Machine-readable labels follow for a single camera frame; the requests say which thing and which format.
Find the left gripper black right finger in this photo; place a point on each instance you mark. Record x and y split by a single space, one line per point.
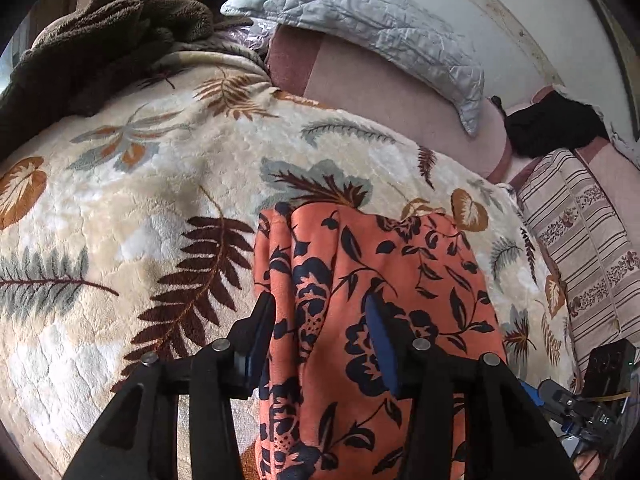
505 434

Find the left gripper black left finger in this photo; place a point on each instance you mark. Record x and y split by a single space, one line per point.
136 436

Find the orange floral garment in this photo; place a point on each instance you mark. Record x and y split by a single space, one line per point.
324 410

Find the person's right hand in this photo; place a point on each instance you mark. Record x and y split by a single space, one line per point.
587 464

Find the beige striped pillow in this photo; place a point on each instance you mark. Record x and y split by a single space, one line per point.
598 262

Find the cream leaf-print fleece blanket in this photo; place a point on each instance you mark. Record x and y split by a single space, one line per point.
134 231

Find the black cloth item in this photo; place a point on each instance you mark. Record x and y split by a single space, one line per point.
552 123

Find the dark brown fleece blanket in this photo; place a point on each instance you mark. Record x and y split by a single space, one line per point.
80 61

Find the pink bed sheet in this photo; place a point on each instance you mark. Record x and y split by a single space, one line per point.
339 74

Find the grey quilted pillow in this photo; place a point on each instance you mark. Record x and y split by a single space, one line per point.
416 41

